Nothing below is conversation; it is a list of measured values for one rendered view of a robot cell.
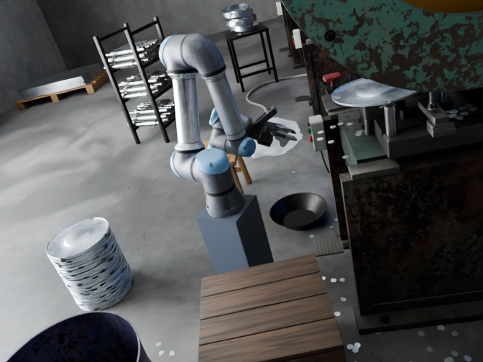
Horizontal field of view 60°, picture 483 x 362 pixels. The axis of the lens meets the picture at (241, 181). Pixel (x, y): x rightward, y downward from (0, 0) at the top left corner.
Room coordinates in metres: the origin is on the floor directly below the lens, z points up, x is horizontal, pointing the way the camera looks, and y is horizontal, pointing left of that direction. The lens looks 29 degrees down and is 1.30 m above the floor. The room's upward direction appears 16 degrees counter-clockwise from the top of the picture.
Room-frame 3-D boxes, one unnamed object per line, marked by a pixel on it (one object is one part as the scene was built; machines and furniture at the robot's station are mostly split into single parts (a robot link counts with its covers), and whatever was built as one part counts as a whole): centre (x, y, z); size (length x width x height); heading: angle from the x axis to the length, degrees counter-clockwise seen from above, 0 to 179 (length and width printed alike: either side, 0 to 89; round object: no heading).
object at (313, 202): (1.78, -0.24, 0.04); 0.30 x 0.30 x 0.07
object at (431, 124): (1.10, -0.60, 0.76); 0.17 x 0.06 x 0.10; 170
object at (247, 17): (4.38, -0.44, 0.40); 0.45 x 0.40 x 0.79; 2
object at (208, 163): (1.39, 0.09, 0.62); 0.13 x 0.12 x 0.14; 41
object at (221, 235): (1.38, 0.08, 0.23); 0.18 x 0.18 x 0.45; 55
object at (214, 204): (1.38, 0.08, 0.50); 0.15 x 0.15 x 0.10
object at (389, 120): (1.12, -0.48, 0.75); 0.03 x 0.03 x 0.10; 80
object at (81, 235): (1.66, 0.79, 0.33); 0.29 x 0.29 x 0.01
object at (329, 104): (1.30, -0.46, 0.72); 0.25 x 0.14 x 0.14; 80
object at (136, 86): (3.63, 0.57, 0.47); 0.46 x 0.43 x 0.95; 60
